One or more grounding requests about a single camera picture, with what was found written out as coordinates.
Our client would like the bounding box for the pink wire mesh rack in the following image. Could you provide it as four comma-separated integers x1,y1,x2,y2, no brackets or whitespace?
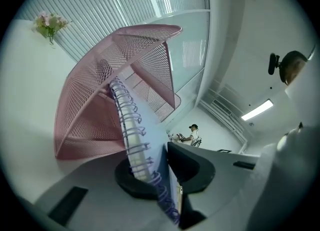
53,24,183,161

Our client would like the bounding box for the black head-mounted camera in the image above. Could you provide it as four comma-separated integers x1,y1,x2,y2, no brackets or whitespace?
267,52,283,76

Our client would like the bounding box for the lavender spiral notebook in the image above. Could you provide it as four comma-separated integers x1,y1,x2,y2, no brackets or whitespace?
107,76,185,226

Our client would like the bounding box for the white table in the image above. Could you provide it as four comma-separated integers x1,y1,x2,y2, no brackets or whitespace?
1,19,81,176

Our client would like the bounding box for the pale pink flower bouquet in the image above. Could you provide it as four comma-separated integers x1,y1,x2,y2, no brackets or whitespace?
31,11,73,49

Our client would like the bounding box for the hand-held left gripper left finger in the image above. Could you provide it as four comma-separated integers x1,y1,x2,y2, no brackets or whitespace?
34,158,180,231

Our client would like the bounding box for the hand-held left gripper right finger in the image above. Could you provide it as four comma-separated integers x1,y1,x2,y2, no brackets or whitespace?
166,141,260,230

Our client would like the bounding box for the ceiling air vent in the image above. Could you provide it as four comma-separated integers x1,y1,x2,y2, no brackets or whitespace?
211,99,233,116

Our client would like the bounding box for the person's head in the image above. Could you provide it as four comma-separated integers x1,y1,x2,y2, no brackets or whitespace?
278,50,309,86

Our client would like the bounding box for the long ceiling light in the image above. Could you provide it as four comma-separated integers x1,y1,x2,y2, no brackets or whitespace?
240,98,274,122

